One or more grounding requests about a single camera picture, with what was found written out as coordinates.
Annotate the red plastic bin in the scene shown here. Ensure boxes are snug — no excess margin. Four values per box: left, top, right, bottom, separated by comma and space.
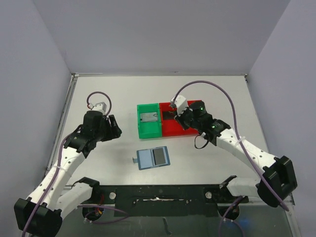
181, 100, 200, 135
159, 102, 183, 137

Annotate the green plastic bin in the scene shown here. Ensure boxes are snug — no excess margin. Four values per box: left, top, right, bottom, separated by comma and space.
137, 103, 162, 139

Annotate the silver VIP card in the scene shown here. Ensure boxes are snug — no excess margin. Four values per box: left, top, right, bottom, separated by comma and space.
140, 112, 158, 122

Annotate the blue leather card holder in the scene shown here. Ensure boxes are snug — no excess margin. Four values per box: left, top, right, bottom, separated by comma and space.
132, 146, 170, 170

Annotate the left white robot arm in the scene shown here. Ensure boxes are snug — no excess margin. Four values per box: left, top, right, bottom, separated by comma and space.
14, 110, 122, 237

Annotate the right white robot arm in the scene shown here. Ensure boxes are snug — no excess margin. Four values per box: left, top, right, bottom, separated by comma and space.
170, 96, 297, 207

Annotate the black card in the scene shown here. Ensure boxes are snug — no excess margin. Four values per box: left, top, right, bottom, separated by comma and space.
162, 111, 176, 120

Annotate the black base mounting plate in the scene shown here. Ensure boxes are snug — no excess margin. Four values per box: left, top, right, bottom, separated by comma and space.
83, 184, 236, 217

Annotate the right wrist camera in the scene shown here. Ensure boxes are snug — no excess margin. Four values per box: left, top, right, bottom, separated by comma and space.
170, 95, 188, 116

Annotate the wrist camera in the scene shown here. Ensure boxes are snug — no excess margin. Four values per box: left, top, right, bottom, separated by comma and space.
87, 102, 107, 115
170, 95, 188, 116

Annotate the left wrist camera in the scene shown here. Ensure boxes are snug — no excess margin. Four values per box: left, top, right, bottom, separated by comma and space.
87, 102, 107, 115

